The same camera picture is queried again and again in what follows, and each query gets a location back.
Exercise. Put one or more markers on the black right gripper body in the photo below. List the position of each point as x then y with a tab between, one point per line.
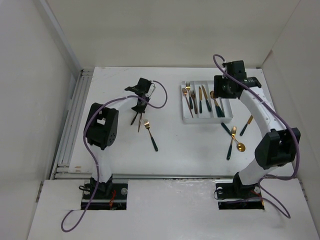
222	87

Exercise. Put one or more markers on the gold spoon green handle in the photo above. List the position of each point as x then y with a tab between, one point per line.
213	98
240	146
221	110

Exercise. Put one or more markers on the gold knife green handle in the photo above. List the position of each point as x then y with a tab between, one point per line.
246	125
200	99
206	99

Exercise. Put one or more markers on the gold fork green handle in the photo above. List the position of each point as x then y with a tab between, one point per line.
231	142
188	88
147	126

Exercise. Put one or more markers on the silver fork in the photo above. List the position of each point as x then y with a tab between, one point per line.
134	118

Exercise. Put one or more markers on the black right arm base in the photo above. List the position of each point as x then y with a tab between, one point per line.
231	198

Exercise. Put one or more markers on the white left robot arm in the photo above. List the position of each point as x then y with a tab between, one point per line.
101	126

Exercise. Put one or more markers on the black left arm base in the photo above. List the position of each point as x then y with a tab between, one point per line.
114	198

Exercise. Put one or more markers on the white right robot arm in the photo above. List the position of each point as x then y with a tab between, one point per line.
279	144

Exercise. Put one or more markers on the white plastic cutlery tray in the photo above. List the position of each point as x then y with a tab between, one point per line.
205	117

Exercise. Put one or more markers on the aluminium rail frame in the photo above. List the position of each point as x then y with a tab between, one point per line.
59	169

